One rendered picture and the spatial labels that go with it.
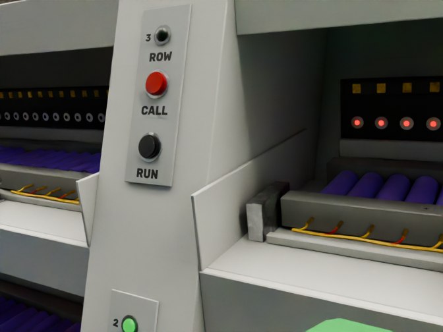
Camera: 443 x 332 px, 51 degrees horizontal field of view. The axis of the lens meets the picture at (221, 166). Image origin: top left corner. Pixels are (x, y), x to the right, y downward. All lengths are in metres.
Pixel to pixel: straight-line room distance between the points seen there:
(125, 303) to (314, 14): 0.22
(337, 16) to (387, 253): 0.14
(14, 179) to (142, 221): 0.23
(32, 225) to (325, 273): 0.25
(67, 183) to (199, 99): 0.20
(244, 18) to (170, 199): 0.13
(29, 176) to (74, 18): 0.17
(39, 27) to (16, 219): 0.17
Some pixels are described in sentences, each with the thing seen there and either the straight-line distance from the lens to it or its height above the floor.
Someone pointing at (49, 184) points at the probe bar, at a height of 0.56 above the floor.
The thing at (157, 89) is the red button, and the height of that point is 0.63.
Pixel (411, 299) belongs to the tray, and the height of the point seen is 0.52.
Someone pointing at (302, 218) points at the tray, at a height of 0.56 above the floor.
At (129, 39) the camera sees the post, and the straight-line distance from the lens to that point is 0.35.
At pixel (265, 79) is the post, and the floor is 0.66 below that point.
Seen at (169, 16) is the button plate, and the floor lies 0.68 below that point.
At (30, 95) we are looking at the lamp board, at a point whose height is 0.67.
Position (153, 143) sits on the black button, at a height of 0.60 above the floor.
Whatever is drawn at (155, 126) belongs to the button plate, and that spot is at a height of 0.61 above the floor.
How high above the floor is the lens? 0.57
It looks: 3 degrees up
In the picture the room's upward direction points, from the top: 6 degrees clockwise
